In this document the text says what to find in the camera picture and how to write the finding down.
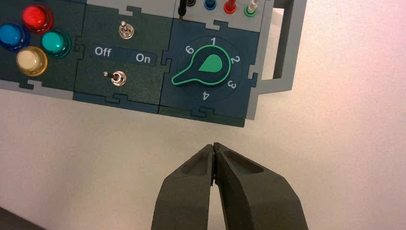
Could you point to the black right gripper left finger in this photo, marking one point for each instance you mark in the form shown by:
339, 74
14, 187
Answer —
185, 196

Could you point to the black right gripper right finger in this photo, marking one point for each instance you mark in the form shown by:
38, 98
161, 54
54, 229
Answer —
253, 203

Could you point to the green rimmed rotary knob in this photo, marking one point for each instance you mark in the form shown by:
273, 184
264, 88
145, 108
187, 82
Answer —
206, 68

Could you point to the black banana plug lead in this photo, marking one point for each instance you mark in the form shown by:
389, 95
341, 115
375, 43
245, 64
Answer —
182, 9

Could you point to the grey and blue control box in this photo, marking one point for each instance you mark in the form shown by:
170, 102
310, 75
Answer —
95, 31

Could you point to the red banana plug lead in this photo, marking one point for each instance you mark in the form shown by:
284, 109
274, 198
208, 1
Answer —
230, 5

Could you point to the white banana plug lead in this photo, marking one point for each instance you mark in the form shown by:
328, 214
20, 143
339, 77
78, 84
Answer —
252, 5

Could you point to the teal dome push button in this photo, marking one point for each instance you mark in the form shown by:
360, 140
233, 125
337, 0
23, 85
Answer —
54, 43

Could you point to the yellow dome push button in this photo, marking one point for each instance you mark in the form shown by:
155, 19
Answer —
31, 60

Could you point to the red dome push button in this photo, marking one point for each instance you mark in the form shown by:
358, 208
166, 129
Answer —
36, 17

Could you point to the blue dome push button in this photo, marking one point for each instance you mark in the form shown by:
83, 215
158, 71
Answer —
11, 35

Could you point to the metal toggle switch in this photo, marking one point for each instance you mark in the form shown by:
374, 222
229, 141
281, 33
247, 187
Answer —
118, 78
126, 30

